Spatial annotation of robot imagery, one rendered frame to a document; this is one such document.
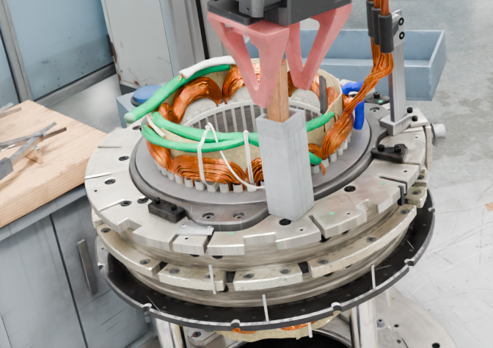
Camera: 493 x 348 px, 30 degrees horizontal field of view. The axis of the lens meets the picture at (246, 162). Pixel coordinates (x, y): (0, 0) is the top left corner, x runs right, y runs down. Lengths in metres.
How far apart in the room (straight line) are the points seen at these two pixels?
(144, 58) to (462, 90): 1.16
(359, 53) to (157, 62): 2.19
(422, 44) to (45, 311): 0.55
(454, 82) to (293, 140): 2.79
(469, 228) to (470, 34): 2.65
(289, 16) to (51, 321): 0.51
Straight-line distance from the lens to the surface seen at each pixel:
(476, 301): 1.16
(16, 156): 0.95
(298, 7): 0.64
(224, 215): 0.76
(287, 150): 0.72
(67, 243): 1.00
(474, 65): 3.62
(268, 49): 0.64
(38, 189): 0.94
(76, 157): 0.98
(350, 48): 1.19
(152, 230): 0.77
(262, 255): 0.76
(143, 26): 3.31
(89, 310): 1.06
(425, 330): 1.09
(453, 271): 1.21
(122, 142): 0.92
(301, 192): 0.75
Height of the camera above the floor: 1.51
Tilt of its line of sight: 29 degrees down
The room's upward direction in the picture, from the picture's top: 8 degrees counter-clockwise
